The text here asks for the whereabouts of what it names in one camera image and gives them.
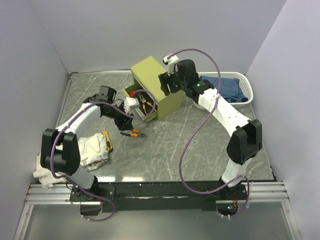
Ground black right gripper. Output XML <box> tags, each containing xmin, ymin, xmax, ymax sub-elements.
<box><xmin>158</xmin><ymin>68</ymin><xmax>187</xmax><ymax>97</ymax></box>

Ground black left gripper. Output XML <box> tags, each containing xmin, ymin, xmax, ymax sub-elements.
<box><xmin>103</xmin><ymin>101</ymin><xmax>134</xmax><ymax>131</ymax></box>

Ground orange black pliers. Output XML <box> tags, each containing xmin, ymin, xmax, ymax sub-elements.
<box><xmin>120</xmin><ymin>129</ymin><xmax>147</xmax><ymax>138</ymax></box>

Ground blue handled pliers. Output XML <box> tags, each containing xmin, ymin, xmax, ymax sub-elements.
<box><xmin>140</xmin><ymin>102</ymin><xmax>152</xmax><ymax>115</ymax></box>

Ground yellow utility knife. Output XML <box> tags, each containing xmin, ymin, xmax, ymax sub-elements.
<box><xmin>103</xmin><ymin>131</ymin><xmax>114</xmax><ymax>153</ymax></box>

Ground yellow black pliers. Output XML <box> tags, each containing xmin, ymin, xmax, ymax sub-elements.
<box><xmin>138</xmin><ymin>93</ymin><xmax>157</xmax><ymax>115</ymax></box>

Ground green metal drawer cabinet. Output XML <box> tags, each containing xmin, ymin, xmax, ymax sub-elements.
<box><xmin>122</xmin><ymin>56</ymin><xmax>185</xmax><ymax>123</ymax></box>

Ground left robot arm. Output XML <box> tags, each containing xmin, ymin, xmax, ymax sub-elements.
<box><xmin>40</xmin><ymin>85</ymin><xmax>139</xmax><ymax>201</ymax></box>

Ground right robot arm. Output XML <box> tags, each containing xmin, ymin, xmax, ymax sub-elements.
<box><xmin>158</xmin><ymin>55</ymin><xmax>263</xmax><ymax>200</ymax></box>

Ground white cloth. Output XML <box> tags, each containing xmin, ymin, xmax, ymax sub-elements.
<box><xmin>33</xmin><ymin>133</ymin><xmax>109</xmax><ymax>189</ymax></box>

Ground blue checkered cloth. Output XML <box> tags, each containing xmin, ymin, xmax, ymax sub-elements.
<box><xmin>199</xmin><ymin>75</ymin><xmax>249</xmax><ymax>104</ymax></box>

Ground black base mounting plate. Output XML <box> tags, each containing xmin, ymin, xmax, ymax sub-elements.
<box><xmin>69</xmin><ymin>181</ymin><xmax>247</xmax><ymax>216</ymax></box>

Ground white plastic basket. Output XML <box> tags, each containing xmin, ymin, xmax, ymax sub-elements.
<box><xmin>192</xmin><ymin>71</ymin><xmax>254</xmax><ymax>110</ymax></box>

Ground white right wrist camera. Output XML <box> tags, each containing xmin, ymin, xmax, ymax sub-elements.
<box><xmin>162</xmin><ymin>54</ymin><xmax>179</xmax><ymax>76</ymax></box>

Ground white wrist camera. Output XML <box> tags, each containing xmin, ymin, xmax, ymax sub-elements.
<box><xmin>124</xmin><ymin>91</ymin><xmax>140</xmax><ymax>114</ymax></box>
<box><xmin>162</xmin><ymin>54</ymin><xmax>179</xmax><ymax>76</ymax></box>

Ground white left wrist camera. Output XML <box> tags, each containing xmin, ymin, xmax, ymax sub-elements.
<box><xmin>124</xmin><ymin>91</ymin><xmax>140</xmax><ymax>114</ymax></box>

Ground aluminium frame rail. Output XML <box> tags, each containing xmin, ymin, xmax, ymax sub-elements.
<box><xmin>24</xmin><ymin>182</ymin><xmax>289</xmax><ymax>205</ymax></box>

